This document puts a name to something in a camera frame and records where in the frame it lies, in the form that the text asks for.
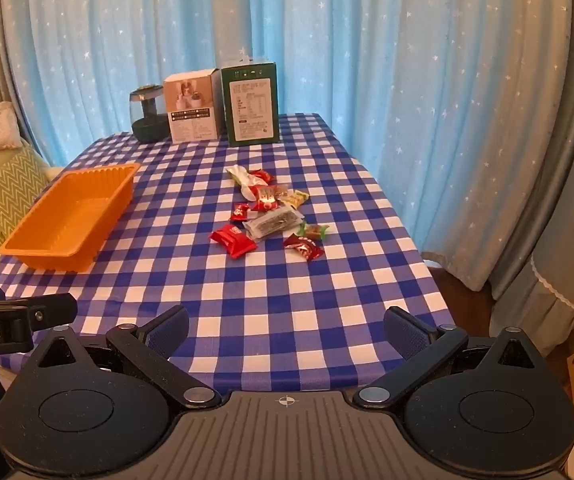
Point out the green product box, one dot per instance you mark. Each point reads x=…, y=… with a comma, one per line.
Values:
x=252, y=105

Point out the orange plastic tray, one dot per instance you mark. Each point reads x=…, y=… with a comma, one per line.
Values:
x=67, y=220

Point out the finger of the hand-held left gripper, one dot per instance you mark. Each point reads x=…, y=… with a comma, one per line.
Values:
x=54, y=307

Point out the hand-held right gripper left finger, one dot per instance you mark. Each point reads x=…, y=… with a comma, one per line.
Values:
x=169, y=330

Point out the brown clear candy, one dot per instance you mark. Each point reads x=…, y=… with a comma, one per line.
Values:
x=282, y=191

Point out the green zigzag pillow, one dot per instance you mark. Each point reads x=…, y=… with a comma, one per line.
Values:
x=7, y=190

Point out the blue white checkered tablecloth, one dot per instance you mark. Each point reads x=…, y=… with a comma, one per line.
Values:
x=267, y=285

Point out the red silver date packet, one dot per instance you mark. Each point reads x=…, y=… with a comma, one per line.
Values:
x=266, y=199

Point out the blue star curtain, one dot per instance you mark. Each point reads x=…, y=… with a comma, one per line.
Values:
x=317, y=35

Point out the dark green glass humidifier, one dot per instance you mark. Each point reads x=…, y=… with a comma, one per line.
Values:
x=149, y=120

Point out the red twisted wrapper candy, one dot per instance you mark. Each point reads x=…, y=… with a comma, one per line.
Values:
x=303, y=247

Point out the white product box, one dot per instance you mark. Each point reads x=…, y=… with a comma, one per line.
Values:
x=192, y=110

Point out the white snack packet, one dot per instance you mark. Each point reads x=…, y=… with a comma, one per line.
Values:
x=241, y=176

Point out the red white-print snack packet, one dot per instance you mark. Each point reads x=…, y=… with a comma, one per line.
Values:
x=232, y=240

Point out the yellow green candy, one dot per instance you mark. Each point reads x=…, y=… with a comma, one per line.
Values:
x=297, y=199

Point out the small red candy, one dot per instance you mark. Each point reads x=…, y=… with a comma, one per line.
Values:
x=240, y=211
x=262, y=176

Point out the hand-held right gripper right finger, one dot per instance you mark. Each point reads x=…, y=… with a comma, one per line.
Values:
x=407, y=332

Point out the dark clear snack packet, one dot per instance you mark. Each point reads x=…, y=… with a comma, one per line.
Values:
x=272, y=222

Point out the grey curtain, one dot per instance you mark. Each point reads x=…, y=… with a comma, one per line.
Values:
x=12, y=60
x=542, y=200

